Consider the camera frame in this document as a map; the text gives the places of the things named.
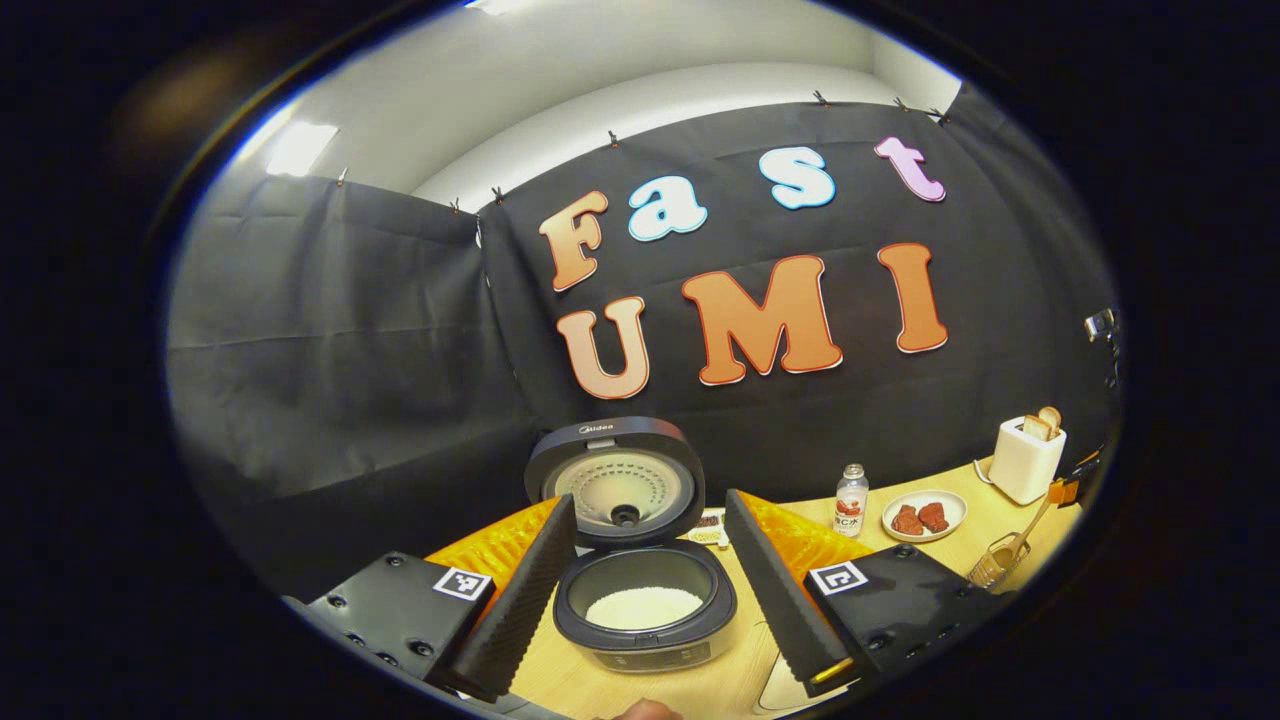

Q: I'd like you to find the black backdrop cloth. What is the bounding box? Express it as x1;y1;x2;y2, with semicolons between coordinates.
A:
165;85;1121;601

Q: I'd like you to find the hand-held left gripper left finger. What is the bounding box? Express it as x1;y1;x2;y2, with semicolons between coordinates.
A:
285;493;578;704

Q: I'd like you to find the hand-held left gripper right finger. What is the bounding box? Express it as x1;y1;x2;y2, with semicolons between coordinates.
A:
723;488;1011;698

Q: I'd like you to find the white round plate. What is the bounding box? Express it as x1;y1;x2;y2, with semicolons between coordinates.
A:
882;489;968;544

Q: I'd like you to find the white toaster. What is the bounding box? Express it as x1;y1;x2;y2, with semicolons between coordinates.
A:
988;416;1067;505

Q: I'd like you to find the black rice cooker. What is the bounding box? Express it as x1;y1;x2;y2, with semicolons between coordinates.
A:
524;416;738;673

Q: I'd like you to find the white rice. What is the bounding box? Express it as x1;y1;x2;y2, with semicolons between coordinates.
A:
585;586;704;631

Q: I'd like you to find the clear drink bottle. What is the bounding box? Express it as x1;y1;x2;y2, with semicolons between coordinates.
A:
834;463;869;538

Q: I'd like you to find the row of cloth clips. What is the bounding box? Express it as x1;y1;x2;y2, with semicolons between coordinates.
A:
335;88;951;216

